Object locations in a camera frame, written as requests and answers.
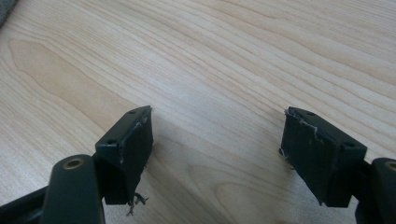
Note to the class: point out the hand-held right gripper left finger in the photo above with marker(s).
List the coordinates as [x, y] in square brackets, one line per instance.
[124, 155]

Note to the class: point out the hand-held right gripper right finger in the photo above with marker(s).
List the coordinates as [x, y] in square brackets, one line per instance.
[320, 155]

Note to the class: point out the grey cloth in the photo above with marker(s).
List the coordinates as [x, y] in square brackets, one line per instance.
[7, 11]

